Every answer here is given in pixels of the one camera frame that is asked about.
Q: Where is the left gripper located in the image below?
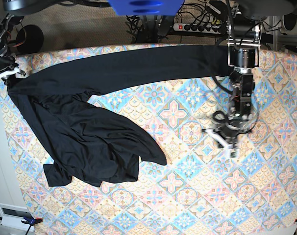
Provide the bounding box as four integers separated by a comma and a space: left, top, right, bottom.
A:
212, 111, 249, 148

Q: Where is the blue clamp bottom left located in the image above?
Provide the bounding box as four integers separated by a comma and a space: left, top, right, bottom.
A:
0, 216, 43, 235

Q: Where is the black round stool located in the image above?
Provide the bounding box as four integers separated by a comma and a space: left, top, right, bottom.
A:
16, 24, 44, 54

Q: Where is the white wall vent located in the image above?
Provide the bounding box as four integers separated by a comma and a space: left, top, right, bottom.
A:
0, 203, 32, 231

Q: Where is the white round speaker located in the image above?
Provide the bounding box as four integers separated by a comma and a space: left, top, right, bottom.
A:
282, 13, 297, 31

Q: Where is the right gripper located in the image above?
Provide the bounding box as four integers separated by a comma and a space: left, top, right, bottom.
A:
0, 56, 16, 78

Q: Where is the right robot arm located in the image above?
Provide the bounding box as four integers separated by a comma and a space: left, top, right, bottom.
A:
0, 0, 62, 79

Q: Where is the black long-sleeve t-shirt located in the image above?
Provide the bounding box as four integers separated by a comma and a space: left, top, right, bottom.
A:
6, 46, 232, 187

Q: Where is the white power strip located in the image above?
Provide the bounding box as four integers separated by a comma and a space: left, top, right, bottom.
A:
173, 23, 220, 34

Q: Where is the patterned tablecloth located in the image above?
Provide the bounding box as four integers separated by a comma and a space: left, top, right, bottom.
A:
0, 50, 297, 235

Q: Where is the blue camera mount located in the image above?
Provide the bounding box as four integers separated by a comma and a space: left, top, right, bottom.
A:
108, 0, 184, 16

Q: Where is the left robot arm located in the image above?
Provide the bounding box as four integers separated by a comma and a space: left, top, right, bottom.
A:
208, 0, 297, 149

